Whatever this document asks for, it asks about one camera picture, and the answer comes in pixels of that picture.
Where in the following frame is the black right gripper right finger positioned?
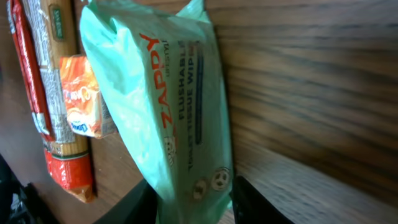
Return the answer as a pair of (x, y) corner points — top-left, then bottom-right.
(231, 175), (293, 224)

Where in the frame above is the small orange snack box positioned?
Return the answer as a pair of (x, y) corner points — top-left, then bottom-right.
(60, 55), (117, 139)

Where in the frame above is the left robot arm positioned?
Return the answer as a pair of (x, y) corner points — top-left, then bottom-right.
(1, 156), (59, 224)

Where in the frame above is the long orange noodle packet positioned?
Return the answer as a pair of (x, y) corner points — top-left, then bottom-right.
(6, 0), (94, 203)

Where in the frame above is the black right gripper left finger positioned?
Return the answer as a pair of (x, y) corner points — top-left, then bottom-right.
(95, 179), (157, 224)

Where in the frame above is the teal wet wipes pack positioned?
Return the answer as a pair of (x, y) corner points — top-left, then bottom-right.
(80, 0), (233, 223)

